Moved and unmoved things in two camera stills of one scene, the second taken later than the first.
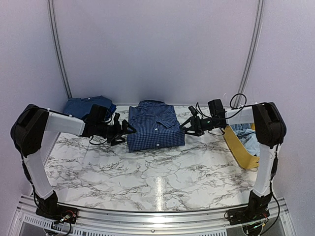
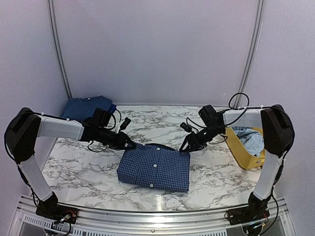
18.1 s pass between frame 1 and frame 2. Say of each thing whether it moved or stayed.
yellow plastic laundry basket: stayed
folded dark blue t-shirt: stayed
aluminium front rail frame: stayed
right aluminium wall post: stayed
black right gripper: moved
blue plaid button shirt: moved
